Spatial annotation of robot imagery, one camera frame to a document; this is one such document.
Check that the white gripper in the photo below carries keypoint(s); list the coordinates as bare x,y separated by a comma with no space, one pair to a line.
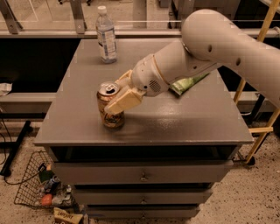
146,75

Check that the orange soda can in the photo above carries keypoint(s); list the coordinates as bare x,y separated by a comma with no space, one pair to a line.
107,91

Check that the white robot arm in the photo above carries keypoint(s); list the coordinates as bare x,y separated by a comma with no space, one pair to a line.
209,40

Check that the clear plastic water bottle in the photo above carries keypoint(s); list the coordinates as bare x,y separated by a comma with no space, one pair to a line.
106,36

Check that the blue can in basket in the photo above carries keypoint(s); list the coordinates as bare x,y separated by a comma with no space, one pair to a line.
51,184

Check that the green chip bag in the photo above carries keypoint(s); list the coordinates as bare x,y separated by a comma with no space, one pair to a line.
181,86

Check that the grey drawer cabinet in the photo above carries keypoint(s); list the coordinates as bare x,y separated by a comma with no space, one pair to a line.
201,125

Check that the top grey drawer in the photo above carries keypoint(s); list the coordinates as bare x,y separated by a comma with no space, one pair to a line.
141,173

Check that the grey drawer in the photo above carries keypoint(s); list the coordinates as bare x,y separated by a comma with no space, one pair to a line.
125,212
141,173
141,196

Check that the middle grey drawer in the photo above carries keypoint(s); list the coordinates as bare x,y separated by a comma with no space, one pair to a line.
141,196

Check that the white cloth on ledge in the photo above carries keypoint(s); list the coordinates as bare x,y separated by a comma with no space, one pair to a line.
5,88

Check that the bottom grey drawer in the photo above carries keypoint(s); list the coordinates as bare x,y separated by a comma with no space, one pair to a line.
125,212

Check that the metal window railing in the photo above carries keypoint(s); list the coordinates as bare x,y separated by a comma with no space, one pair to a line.
15,29

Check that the orange fruit in basket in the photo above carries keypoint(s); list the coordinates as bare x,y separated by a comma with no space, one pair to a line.
46,200

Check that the yellow snack bag on floor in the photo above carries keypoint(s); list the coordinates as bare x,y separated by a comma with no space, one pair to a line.
63,217

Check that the black metal stand leg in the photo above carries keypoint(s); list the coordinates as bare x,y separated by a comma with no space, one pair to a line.
13,149

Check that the black wire basket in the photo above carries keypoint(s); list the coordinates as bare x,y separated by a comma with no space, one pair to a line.
31,188

